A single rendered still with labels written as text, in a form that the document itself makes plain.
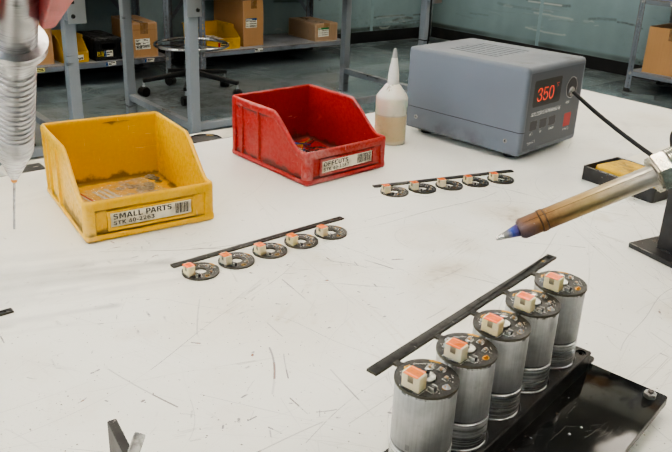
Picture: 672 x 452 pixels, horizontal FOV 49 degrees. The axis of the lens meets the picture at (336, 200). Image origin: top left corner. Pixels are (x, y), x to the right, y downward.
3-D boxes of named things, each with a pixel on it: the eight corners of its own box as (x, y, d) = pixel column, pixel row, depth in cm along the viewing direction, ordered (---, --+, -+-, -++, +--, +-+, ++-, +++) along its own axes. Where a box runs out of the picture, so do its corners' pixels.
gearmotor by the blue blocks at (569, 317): (578, 369, 38) (595, 281, 36) (557, 389, 36) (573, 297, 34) (535, 350, 39) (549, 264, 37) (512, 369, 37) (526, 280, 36)
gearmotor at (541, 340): (553, 392, 36) (570, 300, 34) (529, 415, 34) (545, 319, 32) (509, 371, 37) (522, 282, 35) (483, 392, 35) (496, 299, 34)
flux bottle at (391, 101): (408, 139, 80) (415, 47, 76) (400, 147, 77) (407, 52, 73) (378, 135, 81) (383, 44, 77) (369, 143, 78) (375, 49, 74)
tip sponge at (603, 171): (686, 192, 67) (689, 176, 67) (652, 203, 64) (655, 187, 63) (614, 169, 73) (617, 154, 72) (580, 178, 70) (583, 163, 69)
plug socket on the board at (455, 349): (470, 356, 29) (472, 342, 29) (458, 365, 29) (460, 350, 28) (453, 348, 30) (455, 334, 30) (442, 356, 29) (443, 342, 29)
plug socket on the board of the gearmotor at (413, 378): (430, 385, 27) (431, 370, 27) (416, 395, 27) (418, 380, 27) (413, 376, 28) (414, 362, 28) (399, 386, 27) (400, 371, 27)
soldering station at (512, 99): (575, 143, 81) (589, 56, 77) (518, 164, 73) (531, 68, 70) (463, 115, 91) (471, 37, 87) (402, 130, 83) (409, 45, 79)
